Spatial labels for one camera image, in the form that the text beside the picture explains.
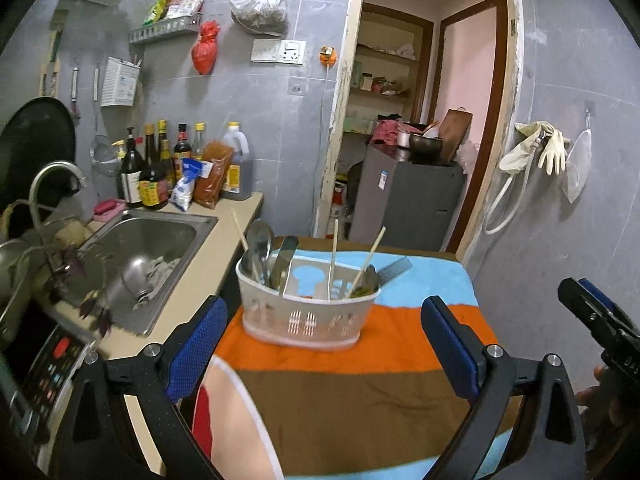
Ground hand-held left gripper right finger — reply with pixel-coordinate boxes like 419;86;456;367
420;295;591;480

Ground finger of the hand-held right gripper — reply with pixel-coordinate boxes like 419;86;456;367
558;278;623;348
577;277;640;346

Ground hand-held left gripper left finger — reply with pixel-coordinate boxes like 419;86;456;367
47;295;229;480

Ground patterned steel knife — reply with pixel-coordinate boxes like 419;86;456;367
375;256;415;278

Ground white plastic utensil basket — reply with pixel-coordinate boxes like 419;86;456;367
235;250;382;352

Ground gold spoon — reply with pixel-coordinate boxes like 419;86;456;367
350;265;380;297

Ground wooden chopstick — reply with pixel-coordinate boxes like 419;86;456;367
326;219;340;302
350;226;387;291
231;209;263;283

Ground large steel spoon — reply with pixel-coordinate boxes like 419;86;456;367
246;219;275;288

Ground person's right hand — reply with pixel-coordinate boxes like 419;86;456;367
575;365;608;411

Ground beige kitchen counter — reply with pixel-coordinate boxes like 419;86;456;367
107;191;266;476

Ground grey dishcloth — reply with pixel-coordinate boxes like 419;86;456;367
145;255;181;281

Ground striped towel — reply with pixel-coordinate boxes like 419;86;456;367
192;235;531;480

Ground steel sink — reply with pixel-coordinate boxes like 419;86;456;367
70;209;220;338

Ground cream rubber glove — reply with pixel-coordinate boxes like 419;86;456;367
500;121;540;173
537;127;572;176

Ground induction cooker control panel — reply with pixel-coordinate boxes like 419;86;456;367
0;325;101;466

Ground grey fridge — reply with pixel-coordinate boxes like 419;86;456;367
348;145;466;253

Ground blue and white bag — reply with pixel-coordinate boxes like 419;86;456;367
169;157;211;213

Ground pink soap dish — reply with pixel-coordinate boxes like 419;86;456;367
94;199;126;221

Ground beige scrub sponge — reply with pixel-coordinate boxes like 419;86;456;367
55;217;93;246

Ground yellow label sauce bottle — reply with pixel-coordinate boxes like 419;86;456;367
139;125;168;211

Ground orange spice packet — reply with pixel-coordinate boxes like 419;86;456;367
192;141;235;209

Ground large dark sauce jug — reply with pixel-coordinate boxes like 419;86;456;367
220;121;253;202

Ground red label sauce bottle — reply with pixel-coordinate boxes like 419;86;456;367
172;124;193;181

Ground tall yellow cap bottle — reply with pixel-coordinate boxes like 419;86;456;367
156;120;176;196

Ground dark metal bowl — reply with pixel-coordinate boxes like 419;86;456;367
409;132;445;153

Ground brown cutting board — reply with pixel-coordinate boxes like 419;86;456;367
440;108;473;163

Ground red cloth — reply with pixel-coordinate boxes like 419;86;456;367
370;117;408;147

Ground steel faucet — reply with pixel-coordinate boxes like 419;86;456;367
29;161;87;231

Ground black pan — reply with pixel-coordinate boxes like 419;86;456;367
0;96;77;226

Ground red plastic bag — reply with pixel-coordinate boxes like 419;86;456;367
192;20;222;76

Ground white switchboard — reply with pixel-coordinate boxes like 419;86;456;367
251;38;306;66

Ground long wooden utensil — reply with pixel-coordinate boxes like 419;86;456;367
40;10;71;98

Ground clear noodle packet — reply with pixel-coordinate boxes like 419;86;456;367
167;0;206;21

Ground yellow snack packet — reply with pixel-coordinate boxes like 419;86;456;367
144;0;171;27

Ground white hose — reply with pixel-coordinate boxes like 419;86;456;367
482;127;551;235

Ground wooden door frame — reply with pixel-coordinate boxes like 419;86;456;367
312;0;526;261

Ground wooden wall shelves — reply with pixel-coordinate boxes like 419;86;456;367
344;42;421;136

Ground wire mesh strainer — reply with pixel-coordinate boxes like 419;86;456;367
89;65;120;178

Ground white wall box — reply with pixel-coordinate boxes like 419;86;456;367
100;56;142;107

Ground grey wall rack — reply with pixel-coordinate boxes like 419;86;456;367
127;17;206;46

